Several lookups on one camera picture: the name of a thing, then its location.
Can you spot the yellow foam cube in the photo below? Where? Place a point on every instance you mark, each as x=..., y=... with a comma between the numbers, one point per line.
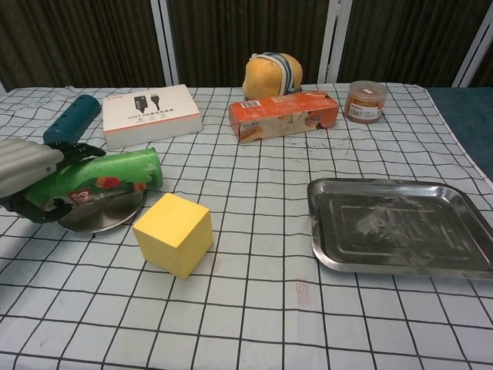
x=173, y=235

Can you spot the teal cylindrical holder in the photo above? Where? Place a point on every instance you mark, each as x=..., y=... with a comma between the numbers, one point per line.
x=73, y=115

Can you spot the yellow plush toy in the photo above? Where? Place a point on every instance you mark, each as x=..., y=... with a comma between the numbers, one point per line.
x=262, y=79

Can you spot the orange snack box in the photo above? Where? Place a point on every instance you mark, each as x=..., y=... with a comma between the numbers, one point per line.
x=281, y=112

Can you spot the dark folding screen partition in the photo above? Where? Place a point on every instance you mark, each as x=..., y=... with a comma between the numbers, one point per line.
x=231, y=31

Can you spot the rectangular steel tray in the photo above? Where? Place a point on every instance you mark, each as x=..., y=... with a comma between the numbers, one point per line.
x=385, y=231

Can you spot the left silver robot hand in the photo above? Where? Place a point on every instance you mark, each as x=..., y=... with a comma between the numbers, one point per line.
x=23, y=165

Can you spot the green chips can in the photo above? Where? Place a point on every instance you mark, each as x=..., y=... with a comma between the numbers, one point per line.
x=108, y=173

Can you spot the round steel plate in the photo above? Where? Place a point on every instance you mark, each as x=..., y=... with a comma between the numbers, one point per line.
x=104, y=216

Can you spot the clear plastic snack jar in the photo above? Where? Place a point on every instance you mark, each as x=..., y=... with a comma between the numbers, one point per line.
x=366, y=102

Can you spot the white checkered tablecloth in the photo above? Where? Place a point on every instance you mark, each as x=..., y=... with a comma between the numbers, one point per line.
x=250, y=308

